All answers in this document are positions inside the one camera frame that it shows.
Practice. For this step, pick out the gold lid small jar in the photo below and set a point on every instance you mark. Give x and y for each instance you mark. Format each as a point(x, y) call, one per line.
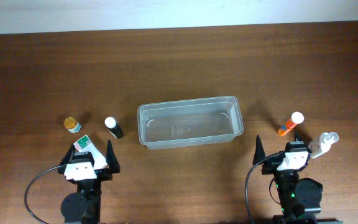
point(72, 125)

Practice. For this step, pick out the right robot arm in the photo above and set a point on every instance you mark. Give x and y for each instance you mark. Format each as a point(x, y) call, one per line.
point(299, 199)

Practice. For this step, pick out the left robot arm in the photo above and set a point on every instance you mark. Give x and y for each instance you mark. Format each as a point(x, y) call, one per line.
point(84, 205)

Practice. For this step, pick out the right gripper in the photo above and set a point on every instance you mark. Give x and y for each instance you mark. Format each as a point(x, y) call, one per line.
point(269, 168)

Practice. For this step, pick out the black bottle white cap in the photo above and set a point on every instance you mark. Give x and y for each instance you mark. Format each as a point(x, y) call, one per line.
point(114, 128)

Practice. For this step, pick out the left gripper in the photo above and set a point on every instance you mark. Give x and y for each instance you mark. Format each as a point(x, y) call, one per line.
point(103, 173)

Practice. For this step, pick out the orange tube white cap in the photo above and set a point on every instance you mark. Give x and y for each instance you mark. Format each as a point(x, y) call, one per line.
point(295, 119)

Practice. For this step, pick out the white translucent spray bottle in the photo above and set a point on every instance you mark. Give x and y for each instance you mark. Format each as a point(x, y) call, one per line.
point(322, 144)

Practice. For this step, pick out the clear plastic container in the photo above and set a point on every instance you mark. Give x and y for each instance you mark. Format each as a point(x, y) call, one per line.
point(186, 123)

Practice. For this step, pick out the white green medicine box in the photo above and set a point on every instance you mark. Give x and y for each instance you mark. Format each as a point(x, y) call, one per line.
point(85, 144)

